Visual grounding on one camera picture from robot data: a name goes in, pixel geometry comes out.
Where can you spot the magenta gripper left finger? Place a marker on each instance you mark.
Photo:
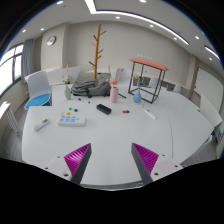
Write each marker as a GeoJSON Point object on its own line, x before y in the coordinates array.
{"type": "Point", "coordinates": [77, 162]}

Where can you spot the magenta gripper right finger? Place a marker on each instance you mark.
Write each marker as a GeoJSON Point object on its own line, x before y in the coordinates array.
{"type": "Point", "coordinates": [145, 161]}

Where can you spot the white charger block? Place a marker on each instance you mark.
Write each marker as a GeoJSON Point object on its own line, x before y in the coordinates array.
{"type": "Point", "coordinates": [151, 114]}

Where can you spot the white power strip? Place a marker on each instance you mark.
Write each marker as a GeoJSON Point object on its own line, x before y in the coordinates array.
{"type": "Point", "coordinates": [72, 121]}

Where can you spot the white remote control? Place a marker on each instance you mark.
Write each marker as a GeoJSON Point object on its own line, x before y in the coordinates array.
{"type": "Point", "coordinates": [40, 125]}

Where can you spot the red and blue small caps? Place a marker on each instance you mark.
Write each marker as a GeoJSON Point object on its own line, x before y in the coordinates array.
{"type": "Point", "coordinates": [125, 111]}

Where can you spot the black rectangular case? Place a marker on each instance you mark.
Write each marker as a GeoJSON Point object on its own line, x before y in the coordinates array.
{"type": "Point", "coordinates": [104, 109]}

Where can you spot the blue vase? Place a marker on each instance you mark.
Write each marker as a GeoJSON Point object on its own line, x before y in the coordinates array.
{"type": "Point", "coordinates": [137, 97]}

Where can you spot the green vase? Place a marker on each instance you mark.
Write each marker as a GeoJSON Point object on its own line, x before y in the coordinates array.
{"type": "Point", "coordinates": [67, 93]}

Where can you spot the pink vase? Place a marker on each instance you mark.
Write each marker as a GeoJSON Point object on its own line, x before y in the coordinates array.
{"type": "Point", "coordinates": [114, 94]}

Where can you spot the grey backpack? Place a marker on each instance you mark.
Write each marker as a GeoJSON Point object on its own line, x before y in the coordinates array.
{"type": "Point", "coordinates": [90, 88]}

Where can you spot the white chair blue cushion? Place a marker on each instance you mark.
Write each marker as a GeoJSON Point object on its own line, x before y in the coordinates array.
{"type": "Point", "coordinates": [39, 90]}

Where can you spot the grey window curtain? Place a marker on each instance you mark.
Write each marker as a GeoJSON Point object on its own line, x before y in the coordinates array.
{"type": "Point", "coordinates": [27, 59]}

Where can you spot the yellow wooden coat rack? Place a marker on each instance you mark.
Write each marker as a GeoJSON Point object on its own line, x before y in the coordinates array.
{"type": "Point", "coordinates": [98, 51]}

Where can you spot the black frame orange-top side table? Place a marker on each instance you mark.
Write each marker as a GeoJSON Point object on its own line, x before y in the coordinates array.
{"type": "Point", "coordinates": [147, 77]}

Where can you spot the round wall clock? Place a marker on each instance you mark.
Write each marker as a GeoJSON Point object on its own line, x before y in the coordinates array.
{"type": "Point", "coordinates": [51, 40]}

